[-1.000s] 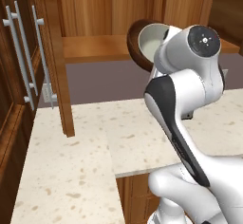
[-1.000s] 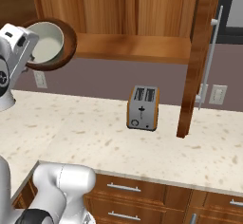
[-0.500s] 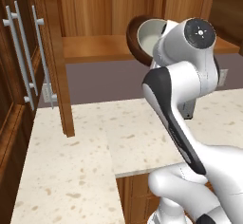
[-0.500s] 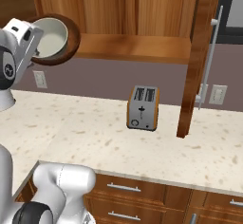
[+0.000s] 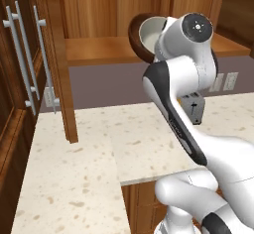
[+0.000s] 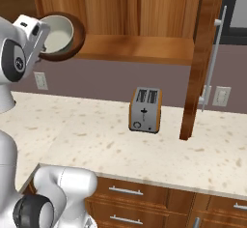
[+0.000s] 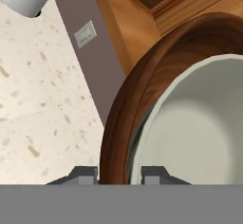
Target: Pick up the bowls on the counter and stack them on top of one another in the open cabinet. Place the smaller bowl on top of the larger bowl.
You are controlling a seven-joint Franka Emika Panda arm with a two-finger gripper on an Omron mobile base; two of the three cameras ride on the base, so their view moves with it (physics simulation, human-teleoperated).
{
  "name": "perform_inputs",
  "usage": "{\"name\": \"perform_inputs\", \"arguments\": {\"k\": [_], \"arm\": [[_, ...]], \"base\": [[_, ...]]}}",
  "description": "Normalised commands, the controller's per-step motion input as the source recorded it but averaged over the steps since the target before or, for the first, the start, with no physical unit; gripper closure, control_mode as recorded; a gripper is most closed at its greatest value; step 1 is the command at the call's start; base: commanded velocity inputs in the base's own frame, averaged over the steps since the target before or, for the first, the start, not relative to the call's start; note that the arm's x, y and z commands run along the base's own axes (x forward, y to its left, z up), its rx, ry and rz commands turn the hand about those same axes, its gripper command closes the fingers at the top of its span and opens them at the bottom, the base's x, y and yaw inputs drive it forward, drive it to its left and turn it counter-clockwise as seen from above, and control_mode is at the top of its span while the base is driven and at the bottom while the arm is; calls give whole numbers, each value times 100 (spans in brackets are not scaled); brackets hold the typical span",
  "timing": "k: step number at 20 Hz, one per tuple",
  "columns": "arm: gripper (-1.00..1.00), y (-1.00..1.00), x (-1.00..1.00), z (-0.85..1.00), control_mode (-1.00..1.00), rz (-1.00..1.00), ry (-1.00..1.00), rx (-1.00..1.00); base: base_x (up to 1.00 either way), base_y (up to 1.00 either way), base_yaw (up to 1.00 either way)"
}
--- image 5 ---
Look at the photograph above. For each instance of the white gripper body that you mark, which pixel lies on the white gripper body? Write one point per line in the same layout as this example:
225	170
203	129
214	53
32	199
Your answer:
163	43

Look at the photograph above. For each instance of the white wall socket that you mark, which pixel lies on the white wall socket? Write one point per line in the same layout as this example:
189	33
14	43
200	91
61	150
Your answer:
48	94
230	81
218	83

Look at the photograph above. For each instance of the open wooden wall cabinet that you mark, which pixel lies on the open wooden wall cabinet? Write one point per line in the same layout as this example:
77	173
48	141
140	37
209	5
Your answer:
99	49

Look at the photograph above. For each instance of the silver toaster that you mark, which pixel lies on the silver toaster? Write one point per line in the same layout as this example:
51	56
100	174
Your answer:
196	109

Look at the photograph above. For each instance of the tall wooden cupboard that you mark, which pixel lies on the tall wooden cupboard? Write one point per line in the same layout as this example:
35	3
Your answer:
10	139

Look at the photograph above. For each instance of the wooden base cabinet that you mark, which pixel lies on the wooden base cabinet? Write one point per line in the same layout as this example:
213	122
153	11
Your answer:
142	208

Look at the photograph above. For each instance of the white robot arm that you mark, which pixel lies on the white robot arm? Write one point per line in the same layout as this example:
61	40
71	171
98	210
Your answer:
195	72

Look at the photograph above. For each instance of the brown bowl white inside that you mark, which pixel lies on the brown bowl white inside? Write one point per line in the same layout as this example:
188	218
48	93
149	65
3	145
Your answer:
149	33

